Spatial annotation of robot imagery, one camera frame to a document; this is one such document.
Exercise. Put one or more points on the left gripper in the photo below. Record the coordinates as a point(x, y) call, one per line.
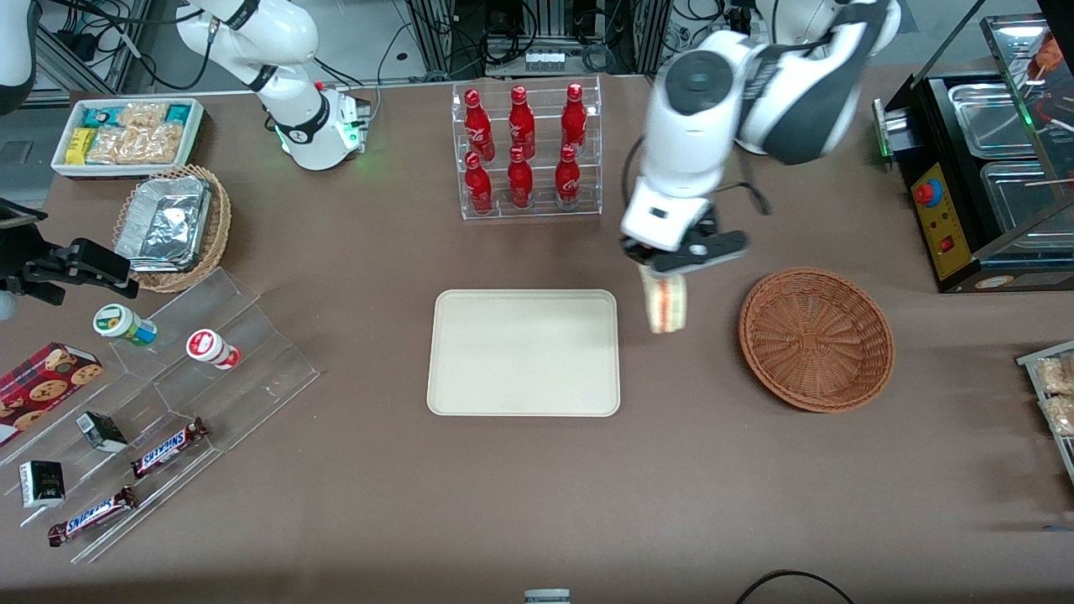
point(633, 250)

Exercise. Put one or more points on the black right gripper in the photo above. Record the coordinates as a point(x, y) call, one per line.
point(35, 266)

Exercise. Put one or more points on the triangular sandwich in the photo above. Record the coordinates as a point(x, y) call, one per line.
point(667, 306)

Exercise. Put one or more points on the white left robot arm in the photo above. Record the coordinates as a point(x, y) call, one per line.
point(755, 84)

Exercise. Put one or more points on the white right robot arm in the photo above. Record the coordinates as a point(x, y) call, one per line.
point(285, 42)

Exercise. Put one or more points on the light wicker basket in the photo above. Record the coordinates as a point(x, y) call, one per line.
point(220, 226)

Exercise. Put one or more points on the beige plastic tray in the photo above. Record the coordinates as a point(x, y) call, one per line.
point(524, 352)

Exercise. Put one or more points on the brown wicker basket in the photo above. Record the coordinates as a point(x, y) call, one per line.
point(814, 340)

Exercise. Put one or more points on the grey metal tray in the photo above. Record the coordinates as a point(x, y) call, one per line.
point(1028, 359)

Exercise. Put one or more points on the green label yogurt cup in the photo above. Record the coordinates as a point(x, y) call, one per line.
point(122, 323)

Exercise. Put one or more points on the silver foil container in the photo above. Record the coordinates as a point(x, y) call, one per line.
point(164, 226)

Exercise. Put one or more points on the red cola bottle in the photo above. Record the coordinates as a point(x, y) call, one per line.
point(520, 184)
point(568, 180)
point(521, 122)
point(574, 117)
point(478, 189)
point(478, 126)

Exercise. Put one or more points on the clear acrylic bottle rack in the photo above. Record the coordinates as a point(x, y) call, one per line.
point(541, 210)

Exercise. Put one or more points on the white snack bin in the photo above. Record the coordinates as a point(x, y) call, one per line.
point(63, 168)

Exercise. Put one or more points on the clear cracker pack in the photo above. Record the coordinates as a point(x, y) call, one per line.
point(143, 114)
point(159, 144)
point(113, 147)

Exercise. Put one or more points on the yellow snack packet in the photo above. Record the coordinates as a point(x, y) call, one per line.
point(80, 147)

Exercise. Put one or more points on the red label yogurt cup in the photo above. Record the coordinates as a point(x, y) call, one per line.
point(210, 347)

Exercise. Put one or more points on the red cookie box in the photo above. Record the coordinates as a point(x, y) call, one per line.
point(42, 390)

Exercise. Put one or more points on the teal snack packet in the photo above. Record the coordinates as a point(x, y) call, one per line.
point(178, 114)
point(101, 116)

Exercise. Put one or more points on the clear acrylic stepped display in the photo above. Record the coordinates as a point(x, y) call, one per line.
point(252, 369)

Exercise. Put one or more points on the snickers chocolate bar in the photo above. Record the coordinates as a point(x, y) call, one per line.
point(91, 516)
point(168, 447)

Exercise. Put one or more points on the white power strip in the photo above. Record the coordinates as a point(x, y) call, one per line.
point(544, 59)

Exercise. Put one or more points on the small black white box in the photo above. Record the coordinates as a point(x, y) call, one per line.
point(42, 484)

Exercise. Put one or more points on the black food warmer case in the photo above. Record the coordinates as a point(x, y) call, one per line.
point(948, 243)

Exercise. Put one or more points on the grey device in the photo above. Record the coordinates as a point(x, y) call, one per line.
point(547, 597)

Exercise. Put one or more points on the steel warmer pan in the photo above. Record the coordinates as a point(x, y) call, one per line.
point(990, 117)
point(1019, 197)

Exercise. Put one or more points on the clear pastry pack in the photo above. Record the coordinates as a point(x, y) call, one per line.
point(1061, 415)
point(1057, 375)

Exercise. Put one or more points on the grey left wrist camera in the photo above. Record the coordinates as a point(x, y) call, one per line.
point(705, 249)

